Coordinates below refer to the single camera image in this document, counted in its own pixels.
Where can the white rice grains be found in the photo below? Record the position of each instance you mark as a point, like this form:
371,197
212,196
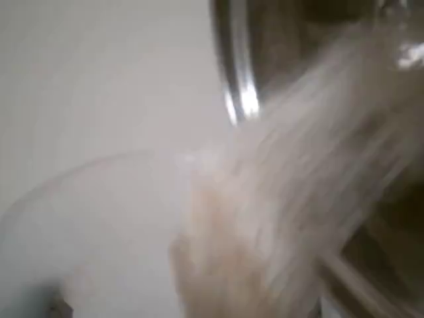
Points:
298,165

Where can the stainless steel inner pot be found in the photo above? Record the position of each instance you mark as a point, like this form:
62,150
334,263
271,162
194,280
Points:
238,49

